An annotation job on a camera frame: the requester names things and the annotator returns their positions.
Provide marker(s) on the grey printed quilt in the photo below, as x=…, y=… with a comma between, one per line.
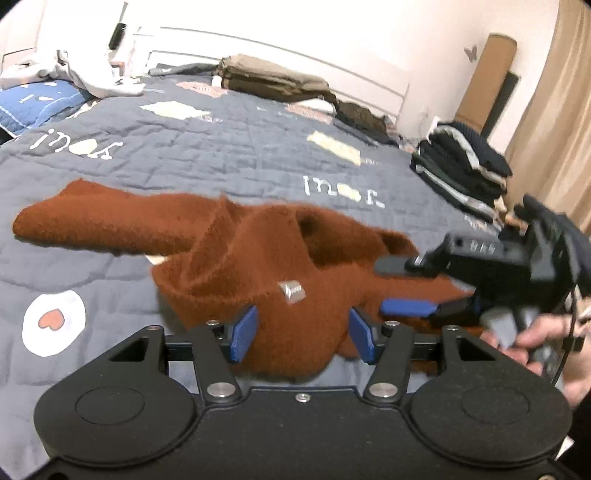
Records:
x=207, y=152

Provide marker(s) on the light grey hoodie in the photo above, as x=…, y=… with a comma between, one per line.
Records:
x=92, y=78

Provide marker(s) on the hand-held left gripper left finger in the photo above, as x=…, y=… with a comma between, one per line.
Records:
x=244, y=334

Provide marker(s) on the white folded cloth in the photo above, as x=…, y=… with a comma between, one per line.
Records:
x=318, y=107

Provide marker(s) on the butterfly wall sticker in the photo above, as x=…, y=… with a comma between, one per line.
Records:
x=471, y=53

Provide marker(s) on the folded olive clothes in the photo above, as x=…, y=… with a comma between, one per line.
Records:
x=364, y=117

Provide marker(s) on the dark grey pillow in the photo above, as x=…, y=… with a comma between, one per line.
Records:
x=184, y=70

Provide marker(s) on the brown cardboard board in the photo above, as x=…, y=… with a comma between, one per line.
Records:
x=489, y=78

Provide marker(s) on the person's right hand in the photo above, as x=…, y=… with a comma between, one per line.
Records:
x=545, y=330

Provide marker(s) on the folded khaki clothes stack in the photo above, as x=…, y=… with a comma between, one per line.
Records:
x=268, y=78

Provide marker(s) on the black hair brush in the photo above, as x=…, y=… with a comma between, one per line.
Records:
x=117, y=36

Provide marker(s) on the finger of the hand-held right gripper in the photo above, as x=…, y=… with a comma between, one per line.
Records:
x=406, y=308
x=392, y=266

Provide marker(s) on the stack of folded dark clothes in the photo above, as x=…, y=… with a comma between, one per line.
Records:
x=461, y=161

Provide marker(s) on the beige curtain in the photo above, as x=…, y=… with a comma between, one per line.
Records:
x=554, y=115

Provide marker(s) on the blue printed pillow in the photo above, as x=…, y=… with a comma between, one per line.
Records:
x=32, y=104

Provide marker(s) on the brown sweater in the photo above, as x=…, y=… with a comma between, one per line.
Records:
x=249, y=258

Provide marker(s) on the white headboard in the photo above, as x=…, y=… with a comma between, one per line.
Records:
x=277, y=50

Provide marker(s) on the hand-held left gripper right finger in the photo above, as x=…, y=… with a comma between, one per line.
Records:
x=362, y=337

